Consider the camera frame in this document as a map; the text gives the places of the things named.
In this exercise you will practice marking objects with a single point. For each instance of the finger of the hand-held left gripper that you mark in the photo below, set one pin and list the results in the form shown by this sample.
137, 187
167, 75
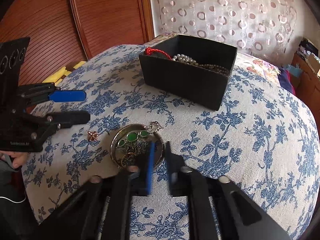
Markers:
67, 96
70, 117

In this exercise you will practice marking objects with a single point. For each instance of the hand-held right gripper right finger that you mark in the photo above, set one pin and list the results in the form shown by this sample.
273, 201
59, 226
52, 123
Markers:
176, 170

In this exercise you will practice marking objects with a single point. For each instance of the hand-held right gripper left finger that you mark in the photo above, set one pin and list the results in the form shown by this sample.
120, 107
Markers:
150, 170

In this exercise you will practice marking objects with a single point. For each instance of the black cardboard box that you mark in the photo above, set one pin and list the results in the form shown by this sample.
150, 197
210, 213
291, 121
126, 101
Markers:
185, 85

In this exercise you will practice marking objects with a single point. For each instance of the person's left hand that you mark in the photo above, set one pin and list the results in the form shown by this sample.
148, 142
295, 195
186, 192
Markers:
19, 158

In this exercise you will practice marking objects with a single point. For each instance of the yellow foam pad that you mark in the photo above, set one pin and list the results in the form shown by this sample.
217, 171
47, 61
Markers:
58, 76

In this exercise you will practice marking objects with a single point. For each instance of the small copper flower charm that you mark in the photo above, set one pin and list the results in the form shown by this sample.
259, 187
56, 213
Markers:
93, 135

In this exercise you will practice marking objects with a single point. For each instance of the brown wooden wardrobe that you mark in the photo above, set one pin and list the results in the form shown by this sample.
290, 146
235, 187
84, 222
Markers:
75, 25

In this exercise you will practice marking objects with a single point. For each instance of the dark blue and red blanket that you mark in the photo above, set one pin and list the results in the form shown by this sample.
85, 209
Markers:
287, 80

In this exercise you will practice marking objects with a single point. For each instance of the brown wooden cabinet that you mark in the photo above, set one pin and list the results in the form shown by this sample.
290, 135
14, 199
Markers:
307, 92

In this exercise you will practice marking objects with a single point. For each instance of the light blue bag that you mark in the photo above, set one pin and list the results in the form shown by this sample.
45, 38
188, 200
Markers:
293, 69

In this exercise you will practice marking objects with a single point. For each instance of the circle pattern sheer curtain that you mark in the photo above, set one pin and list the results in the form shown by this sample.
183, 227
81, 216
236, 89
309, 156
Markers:
225, 12

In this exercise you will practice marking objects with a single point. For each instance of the open cardboard box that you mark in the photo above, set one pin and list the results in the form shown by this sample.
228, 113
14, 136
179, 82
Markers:
313, 63

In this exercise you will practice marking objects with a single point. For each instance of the dark pile of clutter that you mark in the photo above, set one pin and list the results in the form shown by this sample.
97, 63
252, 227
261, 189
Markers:
307, 47

